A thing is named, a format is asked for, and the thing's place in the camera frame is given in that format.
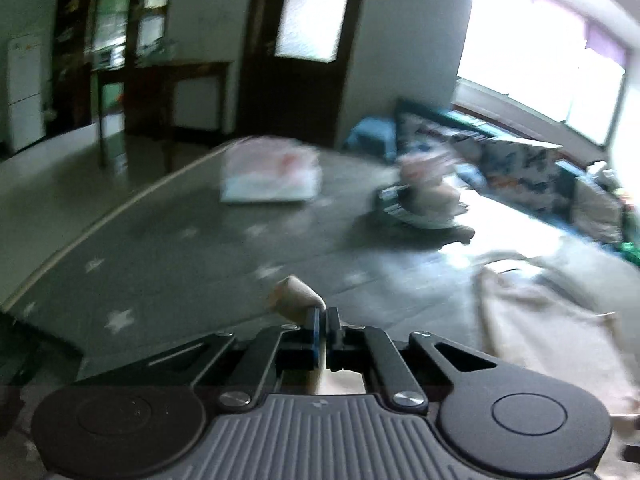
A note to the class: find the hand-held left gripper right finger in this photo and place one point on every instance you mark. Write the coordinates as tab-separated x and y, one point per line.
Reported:
332	332

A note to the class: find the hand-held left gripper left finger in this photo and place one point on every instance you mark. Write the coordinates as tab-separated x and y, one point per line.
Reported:
313	332

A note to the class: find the cream sweatshirt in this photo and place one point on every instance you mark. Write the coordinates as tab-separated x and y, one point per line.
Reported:
540	330

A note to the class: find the soft tissue pack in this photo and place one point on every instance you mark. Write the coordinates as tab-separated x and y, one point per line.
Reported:
270	175

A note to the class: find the teal sofa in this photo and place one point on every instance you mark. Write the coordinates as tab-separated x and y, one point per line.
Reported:
370	132

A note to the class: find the dark wooden door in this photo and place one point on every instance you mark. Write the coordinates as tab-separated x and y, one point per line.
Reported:
300	100

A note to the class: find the large butterfly print cushion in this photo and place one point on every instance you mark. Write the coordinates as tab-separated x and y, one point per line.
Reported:
515	170

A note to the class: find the dark wooden sideboard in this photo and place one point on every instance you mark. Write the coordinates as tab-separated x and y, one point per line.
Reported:
190	90

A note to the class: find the grey cushion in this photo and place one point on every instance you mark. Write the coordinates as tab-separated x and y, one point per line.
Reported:
597	210

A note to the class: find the window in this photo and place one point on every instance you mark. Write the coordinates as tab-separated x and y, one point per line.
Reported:
525	60

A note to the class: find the white refrigerator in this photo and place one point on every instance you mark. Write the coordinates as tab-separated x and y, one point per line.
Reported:
25	100

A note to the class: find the dark wooden glass cabinet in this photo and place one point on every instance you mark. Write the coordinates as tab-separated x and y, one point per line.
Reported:
70	35

